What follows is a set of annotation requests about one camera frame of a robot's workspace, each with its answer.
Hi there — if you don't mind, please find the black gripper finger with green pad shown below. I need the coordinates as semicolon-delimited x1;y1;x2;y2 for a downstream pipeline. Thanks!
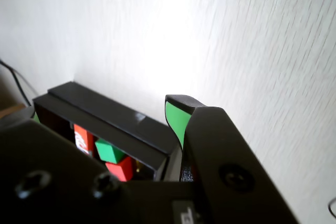
0;106;140;224
164;94;300;224

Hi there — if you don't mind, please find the green wooden cube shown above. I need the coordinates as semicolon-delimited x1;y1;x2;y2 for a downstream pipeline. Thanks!
94;137;125;164

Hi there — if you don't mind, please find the red wooden cube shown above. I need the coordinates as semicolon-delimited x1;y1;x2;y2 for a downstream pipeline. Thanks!
104;155;134;183

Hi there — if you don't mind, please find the black cardboard box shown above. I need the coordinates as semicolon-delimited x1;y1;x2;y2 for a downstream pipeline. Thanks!
32;81;185;183

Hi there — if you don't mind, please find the red white printed card pack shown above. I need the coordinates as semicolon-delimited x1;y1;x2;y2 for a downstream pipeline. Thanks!
73;124;95;157

